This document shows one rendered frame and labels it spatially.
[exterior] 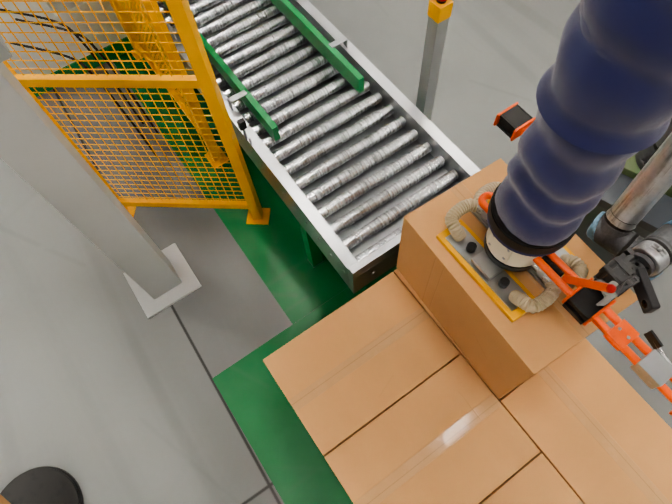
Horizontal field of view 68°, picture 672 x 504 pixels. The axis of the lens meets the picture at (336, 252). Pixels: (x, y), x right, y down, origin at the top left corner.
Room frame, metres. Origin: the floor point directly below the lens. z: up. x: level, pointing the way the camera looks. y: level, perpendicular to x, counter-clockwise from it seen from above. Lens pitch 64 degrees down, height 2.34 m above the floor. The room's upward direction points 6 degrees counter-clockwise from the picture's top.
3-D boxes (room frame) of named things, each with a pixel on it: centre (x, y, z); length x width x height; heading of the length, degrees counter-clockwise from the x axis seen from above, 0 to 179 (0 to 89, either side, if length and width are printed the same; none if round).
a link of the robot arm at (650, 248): (0.49, -0.84, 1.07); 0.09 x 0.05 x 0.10; 29
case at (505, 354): (0.59, -0.54, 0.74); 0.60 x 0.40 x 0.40; 27
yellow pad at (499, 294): (0.56, -0.44, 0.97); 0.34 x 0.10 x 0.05; 29
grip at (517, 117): (0.99, -0.60, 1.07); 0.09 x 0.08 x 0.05; 119
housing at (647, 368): (0.20, -0.75, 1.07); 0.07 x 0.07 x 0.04; 29
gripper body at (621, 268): (0.45, -0.76, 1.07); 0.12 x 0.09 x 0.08; 119
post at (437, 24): (1.66, -0.51, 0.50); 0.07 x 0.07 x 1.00; 29
